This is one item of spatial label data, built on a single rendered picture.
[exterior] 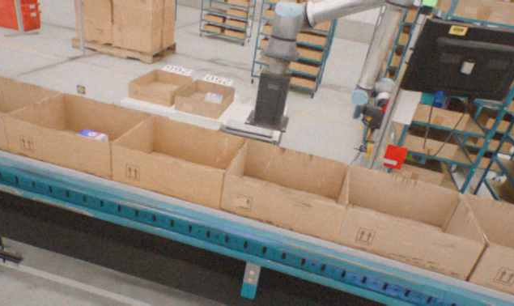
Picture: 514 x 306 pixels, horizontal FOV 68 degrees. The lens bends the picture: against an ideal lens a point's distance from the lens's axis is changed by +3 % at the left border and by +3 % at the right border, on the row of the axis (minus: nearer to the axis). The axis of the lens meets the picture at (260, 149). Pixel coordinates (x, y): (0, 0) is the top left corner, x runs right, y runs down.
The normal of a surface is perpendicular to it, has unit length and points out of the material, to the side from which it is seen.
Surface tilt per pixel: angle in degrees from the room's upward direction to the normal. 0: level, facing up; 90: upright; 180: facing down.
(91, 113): 90
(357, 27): 90
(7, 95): 90
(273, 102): 90
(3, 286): 0
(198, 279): 0
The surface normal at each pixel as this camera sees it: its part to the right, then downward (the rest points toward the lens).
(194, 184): -0.22, 0.43
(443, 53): 0.11, 0.54
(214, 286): 0.16, -0.87
